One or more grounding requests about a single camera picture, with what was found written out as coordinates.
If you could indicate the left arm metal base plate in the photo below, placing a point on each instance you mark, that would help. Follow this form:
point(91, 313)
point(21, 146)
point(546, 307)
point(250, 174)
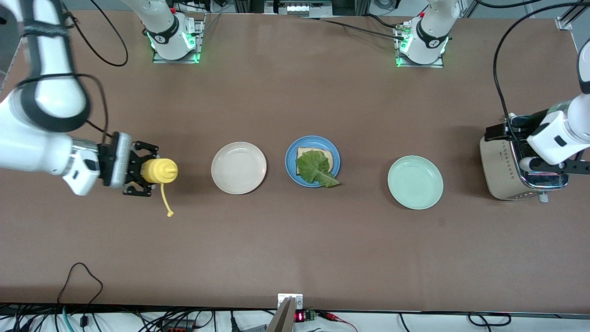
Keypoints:
point(419, 65)

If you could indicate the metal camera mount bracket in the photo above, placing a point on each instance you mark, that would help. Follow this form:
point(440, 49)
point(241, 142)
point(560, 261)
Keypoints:
point(297, 300)

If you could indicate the white power strip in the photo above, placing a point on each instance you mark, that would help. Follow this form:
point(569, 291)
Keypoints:
point(297, 8)

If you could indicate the aluminium frame post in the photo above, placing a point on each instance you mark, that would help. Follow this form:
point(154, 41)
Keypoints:
point(563, 23)

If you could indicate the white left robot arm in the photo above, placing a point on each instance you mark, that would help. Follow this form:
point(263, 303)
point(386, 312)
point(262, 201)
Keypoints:
point(578, 120)

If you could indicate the grey camera mount bar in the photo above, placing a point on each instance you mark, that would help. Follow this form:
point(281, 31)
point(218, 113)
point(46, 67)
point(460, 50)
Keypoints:
point(283, 320)

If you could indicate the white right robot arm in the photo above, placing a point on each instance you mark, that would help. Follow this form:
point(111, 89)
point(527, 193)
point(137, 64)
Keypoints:
point(55, 97)

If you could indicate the green lettuce leaf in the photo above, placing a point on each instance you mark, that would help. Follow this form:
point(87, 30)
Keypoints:
point(315, 168)

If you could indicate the beige round plate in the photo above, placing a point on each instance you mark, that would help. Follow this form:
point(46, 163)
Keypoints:
point(238, 168)

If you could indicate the toasted bread slice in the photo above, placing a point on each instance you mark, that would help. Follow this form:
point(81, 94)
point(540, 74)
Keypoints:
point(304, 152)

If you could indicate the circuit board red display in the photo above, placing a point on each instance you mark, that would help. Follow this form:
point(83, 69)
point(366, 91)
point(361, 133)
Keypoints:
point(302, 317)

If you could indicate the power strip with plugs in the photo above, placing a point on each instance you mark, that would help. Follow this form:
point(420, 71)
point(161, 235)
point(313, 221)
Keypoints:
point(193, 5)

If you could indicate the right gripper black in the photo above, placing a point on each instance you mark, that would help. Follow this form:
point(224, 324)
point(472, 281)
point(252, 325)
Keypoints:
point(130, 166)

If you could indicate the light green round plate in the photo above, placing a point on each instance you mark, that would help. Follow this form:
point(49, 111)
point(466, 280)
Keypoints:
point(415, 182)

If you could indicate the yellow squeeze sauce bottle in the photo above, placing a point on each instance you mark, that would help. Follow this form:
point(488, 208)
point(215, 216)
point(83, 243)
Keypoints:
point(159, 170)

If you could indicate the beige chrome-topped toaster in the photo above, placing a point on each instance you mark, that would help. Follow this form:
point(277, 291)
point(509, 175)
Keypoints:
point(500, 175)

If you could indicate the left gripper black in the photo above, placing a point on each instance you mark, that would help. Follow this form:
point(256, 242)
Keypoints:
point(519, 127)

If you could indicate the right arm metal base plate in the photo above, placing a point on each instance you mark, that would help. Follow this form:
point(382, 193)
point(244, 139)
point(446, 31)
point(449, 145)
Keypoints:
point(199, 41)

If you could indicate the blue round plate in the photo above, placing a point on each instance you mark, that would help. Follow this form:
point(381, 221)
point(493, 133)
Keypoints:
point(289, 161)

